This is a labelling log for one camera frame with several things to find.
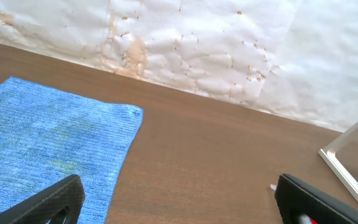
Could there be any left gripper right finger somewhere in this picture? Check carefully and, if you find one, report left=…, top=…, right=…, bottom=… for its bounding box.
left=274, top=173, right=358, bottom=224

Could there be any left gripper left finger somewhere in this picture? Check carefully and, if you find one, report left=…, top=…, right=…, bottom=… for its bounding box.
left=0, top=174, right=86, bottom=224

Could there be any blue cloth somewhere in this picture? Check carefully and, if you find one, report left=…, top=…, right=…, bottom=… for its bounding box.
left=0, top=76, right=145, bottom=224

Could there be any white and blue stand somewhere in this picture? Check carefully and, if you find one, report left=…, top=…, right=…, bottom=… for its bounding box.
left=318, top=106, right=358, bottom=215

